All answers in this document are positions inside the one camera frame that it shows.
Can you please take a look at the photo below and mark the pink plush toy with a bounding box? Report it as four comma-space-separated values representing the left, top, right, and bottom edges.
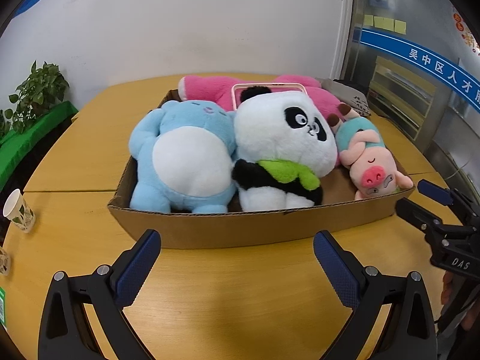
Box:
177, 74, 344, 167

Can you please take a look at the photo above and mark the grey cloth bag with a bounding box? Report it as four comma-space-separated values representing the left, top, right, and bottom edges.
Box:
319, 78, 374, 119

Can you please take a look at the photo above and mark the large green potted plant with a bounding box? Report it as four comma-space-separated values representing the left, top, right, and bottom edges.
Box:
9, 60, 70, 134

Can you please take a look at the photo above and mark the pig plush toy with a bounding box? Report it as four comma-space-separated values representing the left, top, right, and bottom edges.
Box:
326, 104, 414, 201

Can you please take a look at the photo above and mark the cardboard box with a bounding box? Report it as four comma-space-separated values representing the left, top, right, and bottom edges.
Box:
107, 89, 416, 250

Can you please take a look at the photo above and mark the yellow framed display rack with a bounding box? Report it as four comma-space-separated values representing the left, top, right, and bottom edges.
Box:
368, 56, 439, 142

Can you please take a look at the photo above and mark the blue glass banner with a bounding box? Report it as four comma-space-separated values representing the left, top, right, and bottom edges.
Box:
360, 28, 480, 113

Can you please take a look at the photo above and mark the person's right hand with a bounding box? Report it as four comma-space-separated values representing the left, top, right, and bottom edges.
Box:
442, 272, 455, 302

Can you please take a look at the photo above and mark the panda plush toy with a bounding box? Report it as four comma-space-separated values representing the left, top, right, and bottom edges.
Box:
231, 85, 338, 212

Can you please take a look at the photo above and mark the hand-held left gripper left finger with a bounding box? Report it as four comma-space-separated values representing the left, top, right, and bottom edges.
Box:
38, 229, 162, 360

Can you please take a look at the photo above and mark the blue plush toy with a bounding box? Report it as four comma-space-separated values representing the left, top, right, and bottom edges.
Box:
129, 99, 238, 214

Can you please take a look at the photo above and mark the green cloth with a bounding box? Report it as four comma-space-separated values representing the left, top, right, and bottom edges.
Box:
0, 101, 79, 192

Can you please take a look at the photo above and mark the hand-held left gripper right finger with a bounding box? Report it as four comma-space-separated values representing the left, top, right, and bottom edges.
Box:
313, 230, 439, 360

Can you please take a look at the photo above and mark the red window decal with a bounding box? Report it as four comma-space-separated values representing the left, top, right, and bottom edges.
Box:
450, 5, 480, 56

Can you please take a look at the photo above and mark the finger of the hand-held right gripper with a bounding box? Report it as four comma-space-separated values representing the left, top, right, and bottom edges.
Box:
396, 197, 444, 235
417, 179, 480, 227

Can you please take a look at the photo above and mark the small green potted plant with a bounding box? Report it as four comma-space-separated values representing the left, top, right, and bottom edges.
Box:
0, 108, 16, 140

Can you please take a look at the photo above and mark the wooden desktop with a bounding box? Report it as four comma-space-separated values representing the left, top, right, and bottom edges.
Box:
0, 72, 480, 360

